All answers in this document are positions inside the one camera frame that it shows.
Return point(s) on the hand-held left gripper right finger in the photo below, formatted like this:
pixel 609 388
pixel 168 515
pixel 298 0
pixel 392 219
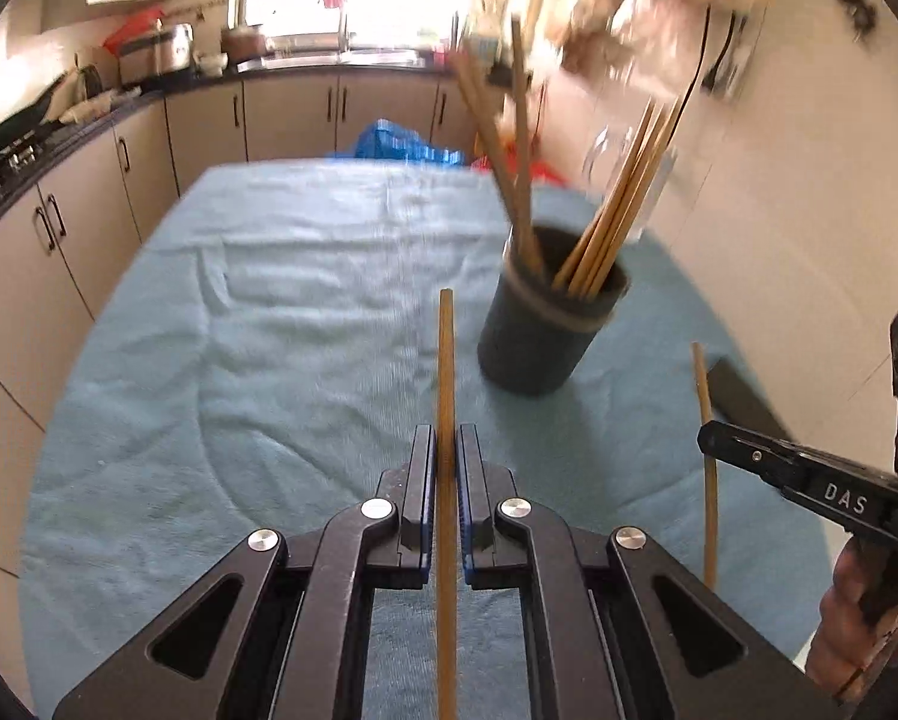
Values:
pixel 465 499

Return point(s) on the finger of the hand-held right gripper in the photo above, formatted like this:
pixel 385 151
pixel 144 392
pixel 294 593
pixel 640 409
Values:
pixel 817 480

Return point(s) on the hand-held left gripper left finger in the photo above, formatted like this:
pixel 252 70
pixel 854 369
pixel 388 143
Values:
pixel 427 499

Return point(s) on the light bamboo chopstick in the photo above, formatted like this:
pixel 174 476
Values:
pixel 446 360
pixel 704 397

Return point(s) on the dark grey utensil holder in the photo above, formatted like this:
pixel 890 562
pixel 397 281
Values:
pixel 531 345

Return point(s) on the bunch of bamboo chopsticks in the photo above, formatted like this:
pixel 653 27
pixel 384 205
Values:
pixel 606 225

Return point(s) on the person's right hand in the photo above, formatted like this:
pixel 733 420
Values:
pixel 839 630

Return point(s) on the black smartphone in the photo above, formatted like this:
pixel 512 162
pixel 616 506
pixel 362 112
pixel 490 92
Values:
pixel 749 405

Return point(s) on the blue tablecloth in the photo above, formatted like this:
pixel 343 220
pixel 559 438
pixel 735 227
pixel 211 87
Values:
pixel 269 315

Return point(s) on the red plastic basin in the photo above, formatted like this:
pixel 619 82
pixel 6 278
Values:
pixel 552 175

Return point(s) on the blue plastic bag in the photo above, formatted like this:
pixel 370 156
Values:
pixel 389 142

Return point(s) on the clear glass mug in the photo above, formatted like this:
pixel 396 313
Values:
pixel 601 163

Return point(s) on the grey kitchen base cabinets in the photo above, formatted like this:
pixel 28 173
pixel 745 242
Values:
pixel 291 120

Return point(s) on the steel kitchen sink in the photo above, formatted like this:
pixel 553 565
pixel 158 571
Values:
pixel 344 58

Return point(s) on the clear plastic bag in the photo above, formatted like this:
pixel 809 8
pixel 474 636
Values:
pixel 644 7

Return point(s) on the metal sink faucet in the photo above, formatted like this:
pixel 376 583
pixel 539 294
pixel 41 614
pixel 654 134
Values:
pixel 342 34

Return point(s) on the white bowl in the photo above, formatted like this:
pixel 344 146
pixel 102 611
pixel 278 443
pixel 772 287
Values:
pixel 210 64

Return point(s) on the brown cooking pot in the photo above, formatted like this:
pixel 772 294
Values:
pixel 243 45

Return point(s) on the pink cloth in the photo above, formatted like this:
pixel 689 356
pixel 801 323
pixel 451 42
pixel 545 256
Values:
pixel 333 0

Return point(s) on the clear plastic food containers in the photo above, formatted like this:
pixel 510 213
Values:
pixel 100 109

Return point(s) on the stainless steel rice cooker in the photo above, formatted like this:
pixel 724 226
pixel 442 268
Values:
pixel 156 54

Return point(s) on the black gas stove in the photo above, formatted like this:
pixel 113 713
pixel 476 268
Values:
pixel 6 169

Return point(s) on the electric kettle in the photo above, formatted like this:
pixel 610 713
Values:
pixel 87 81

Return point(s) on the black wok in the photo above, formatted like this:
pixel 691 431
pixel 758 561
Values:
pixel 17 127

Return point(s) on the red plastic colander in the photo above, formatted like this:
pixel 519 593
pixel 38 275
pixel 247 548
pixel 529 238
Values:
pixel 134 28

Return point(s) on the white wall socket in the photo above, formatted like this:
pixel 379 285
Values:
pixel 730 52

